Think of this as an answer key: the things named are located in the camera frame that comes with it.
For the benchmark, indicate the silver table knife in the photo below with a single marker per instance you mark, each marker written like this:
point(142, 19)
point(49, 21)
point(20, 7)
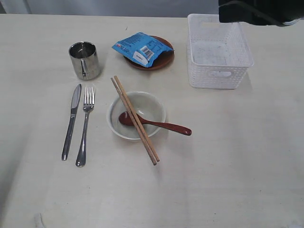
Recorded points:
point(73, 112)

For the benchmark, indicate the brown wooden plate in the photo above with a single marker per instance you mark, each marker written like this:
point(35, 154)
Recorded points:
point(164, 59)

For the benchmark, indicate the white bowl dark inside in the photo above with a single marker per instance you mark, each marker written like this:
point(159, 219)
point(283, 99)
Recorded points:
point(146, 105)

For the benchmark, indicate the reddish wooden spoon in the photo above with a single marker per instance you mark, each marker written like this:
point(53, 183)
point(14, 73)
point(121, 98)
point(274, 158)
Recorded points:
point(125, 119)

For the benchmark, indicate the wooden chopstick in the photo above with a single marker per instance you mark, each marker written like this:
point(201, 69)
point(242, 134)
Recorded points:
point(137, 120)
point(133, 121)

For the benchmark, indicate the silver fork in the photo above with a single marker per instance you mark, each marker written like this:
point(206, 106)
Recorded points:
point(88, 106)

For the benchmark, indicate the white perforated plastic basket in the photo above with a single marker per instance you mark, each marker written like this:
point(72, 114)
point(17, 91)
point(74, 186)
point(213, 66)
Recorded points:
point(218, 55)

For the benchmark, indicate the blue tissue packet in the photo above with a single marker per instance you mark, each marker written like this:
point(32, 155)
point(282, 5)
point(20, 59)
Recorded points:
point(141, 49)

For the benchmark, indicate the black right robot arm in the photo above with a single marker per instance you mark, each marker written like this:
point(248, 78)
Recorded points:
point(281, 13)

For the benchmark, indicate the shiny steel cup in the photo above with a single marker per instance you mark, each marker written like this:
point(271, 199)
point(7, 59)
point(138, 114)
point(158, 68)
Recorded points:
point(85, 61)

